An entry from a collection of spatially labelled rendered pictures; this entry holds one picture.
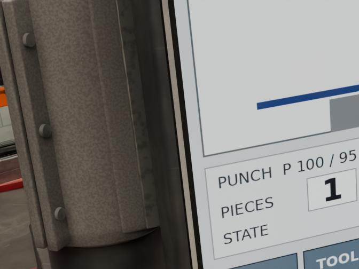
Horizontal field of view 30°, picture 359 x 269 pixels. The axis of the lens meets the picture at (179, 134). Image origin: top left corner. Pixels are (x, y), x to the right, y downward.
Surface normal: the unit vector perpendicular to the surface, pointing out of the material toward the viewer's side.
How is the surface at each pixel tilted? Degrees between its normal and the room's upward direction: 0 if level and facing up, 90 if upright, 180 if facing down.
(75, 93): 90
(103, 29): 90
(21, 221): 0
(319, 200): 90
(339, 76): 90
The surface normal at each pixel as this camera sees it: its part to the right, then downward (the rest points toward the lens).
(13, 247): -0.11, -0.94
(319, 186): 0.25, 0.27
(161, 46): -0.04, 0.31
